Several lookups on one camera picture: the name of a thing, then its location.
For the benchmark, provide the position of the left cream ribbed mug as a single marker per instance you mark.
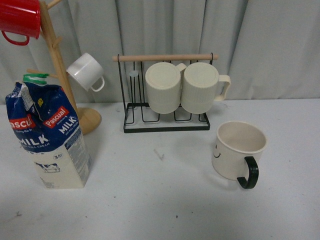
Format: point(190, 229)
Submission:
point(163, 86)

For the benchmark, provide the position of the white hanging mug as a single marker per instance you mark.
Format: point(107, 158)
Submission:
point(87, 72)

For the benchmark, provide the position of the cream mug black handle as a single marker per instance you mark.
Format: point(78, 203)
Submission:
point(237, 151)

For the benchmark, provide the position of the red hanging mug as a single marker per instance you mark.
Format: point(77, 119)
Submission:
point(21, 17)

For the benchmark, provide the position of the cream ribbed mug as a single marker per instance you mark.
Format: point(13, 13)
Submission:
point(201, 86)
point(163, 86)

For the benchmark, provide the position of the wooden mug tree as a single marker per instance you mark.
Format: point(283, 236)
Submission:
point(89, 119)

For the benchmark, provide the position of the blue white milk carton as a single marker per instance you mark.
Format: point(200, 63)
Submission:
point(47, 127)

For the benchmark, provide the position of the right cream ribbed mug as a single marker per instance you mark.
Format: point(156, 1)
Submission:
point(201, 86)

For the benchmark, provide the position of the black wire cup rack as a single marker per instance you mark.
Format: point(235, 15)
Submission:
point(138, 116)

